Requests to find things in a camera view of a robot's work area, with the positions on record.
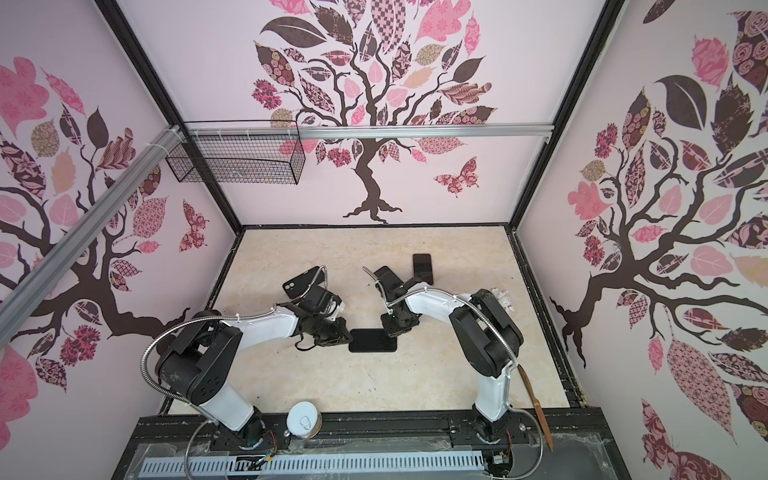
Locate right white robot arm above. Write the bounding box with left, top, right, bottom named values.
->
left=363, top=266, right=524, bottom=431

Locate white round can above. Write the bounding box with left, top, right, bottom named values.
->
left=286, top=401, right=322, bottom=439

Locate black smartphone with silver frame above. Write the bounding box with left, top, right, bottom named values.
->
left=412, top=253, right=434, bottom=285

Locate silver aluminium rail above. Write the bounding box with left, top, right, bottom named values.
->
left=1, top=126, right=183, bottom=345
left=187, top=123, right=554, bottom=140

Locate silver aluminium rail left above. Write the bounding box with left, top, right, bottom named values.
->
left=1, top=126, right=183, bottom=345

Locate small white figurine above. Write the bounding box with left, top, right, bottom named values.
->
left=491, top=288, right=515, bottom=315

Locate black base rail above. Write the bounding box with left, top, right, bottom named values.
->
left=110, top=408, right=630, bottom=479

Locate brown wooden stick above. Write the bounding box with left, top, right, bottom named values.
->
left=517, top=365, right=554, bottom=452

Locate black wire basket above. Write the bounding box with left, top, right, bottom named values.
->
left=165, top=119, right=306, bottom=185

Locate silver aluminium rail back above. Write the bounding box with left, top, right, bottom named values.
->
left=187, top=123, right=554, bottom=140

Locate white slotted cable duct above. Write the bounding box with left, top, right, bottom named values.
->
left=136, top=451, right=485, bottom=479

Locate black smartphone centre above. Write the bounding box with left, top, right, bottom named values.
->
left=374, top=266, right=403, bottom=290

